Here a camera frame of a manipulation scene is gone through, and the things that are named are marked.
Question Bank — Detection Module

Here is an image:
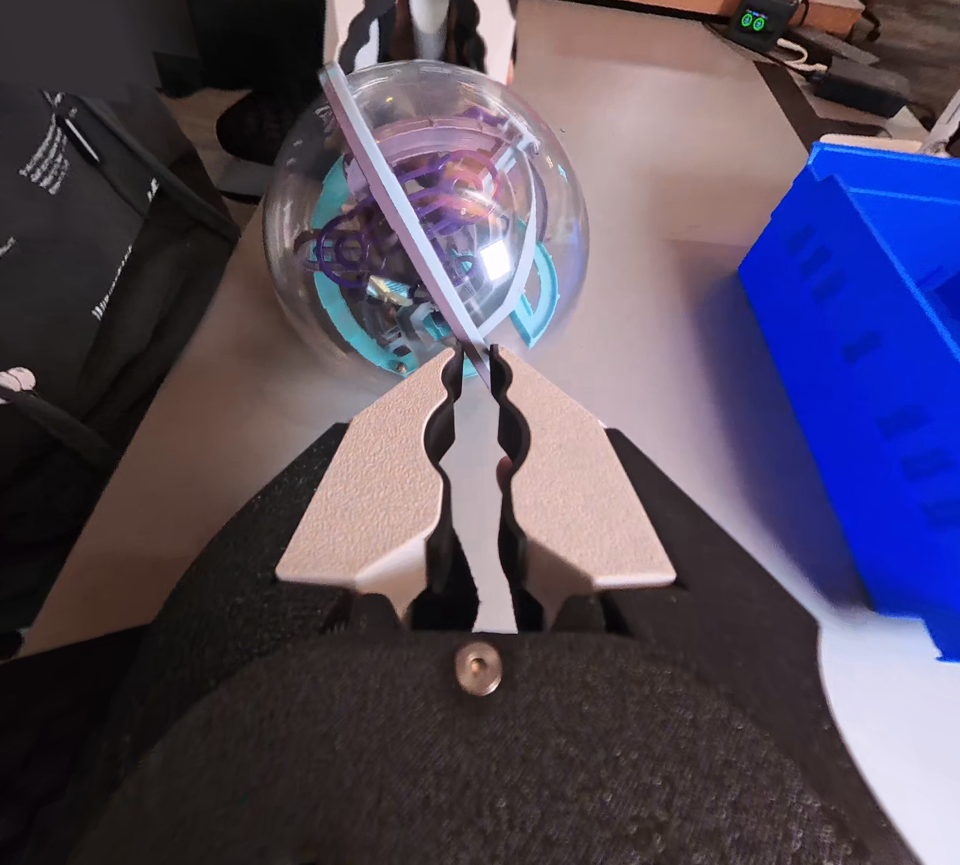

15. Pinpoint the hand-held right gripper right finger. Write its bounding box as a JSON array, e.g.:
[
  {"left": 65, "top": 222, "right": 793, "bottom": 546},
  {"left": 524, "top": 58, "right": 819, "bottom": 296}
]
[{"left": 488, "top": 348, "right": 676, "bottom": 599}]

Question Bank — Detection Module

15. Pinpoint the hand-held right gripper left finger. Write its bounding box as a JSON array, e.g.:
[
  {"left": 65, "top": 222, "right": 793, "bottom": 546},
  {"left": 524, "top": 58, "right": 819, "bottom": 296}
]
[{"left": 275, "top": 348, "right": 459, "bottom": 604}]

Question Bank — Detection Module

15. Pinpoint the clear maze ball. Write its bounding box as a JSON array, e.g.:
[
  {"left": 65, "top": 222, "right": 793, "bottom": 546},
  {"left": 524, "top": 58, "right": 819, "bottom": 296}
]
[{"left": 263, "top": 55, "right": 592, "bottom": 380}]

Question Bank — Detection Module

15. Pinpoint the person's left forearm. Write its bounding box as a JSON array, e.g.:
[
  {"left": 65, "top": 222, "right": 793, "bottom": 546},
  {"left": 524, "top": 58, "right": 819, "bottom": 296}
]
[{"left": 158, "top": 0, "right": 334, "bottom": 169}]

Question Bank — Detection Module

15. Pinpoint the black digital timer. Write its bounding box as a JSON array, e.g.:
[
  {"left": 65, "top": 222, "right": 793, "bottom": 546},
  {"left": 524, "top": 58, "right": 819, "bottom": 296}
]
[{"left": 729, "top": 0, "right": 813, "bottom": 55}]

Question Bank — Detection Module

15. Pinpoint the blue plastic bin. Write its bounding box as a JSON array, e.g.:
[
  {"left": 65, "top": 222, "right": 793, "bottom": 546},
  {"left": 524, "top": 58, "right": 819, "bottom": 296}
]
[{"left": 737, "top": 138, "right": 960, "bottom": 662}]

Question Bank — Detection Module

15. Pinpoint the black power adapter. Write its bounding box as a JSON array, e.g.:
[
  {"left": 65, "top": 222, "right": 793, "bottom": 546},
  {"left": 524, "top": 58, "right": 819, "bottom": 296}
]
[{"left": 815, "top": 52, "right": 913, "bottom": 119}]

